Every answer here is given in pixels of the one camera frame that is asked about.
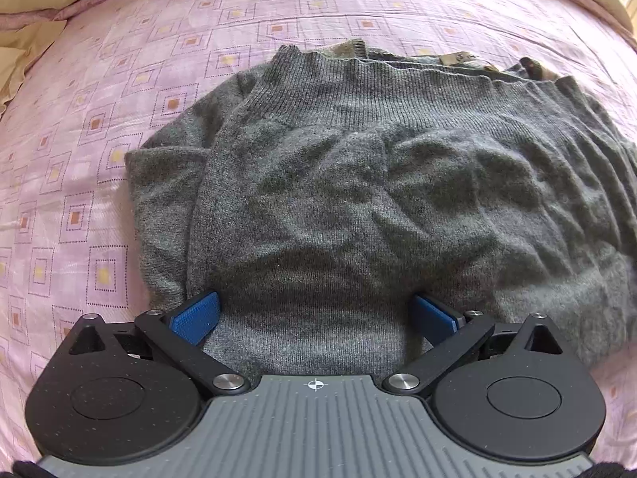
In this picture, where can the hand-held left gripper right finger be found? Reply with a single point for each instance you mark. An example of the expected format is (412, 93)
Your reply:
(433, 319)

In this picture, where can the grey argyle sweater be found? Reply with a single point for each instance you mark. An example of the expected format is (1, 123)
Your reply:
(373, 199)

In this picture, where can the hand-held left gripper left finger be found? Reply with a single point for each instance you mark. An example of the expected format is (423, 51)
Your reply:
(196, 318)

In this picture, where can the pink patterned bed sheet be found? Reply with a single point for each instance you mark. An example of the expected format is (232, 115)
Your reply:
(99, 159)

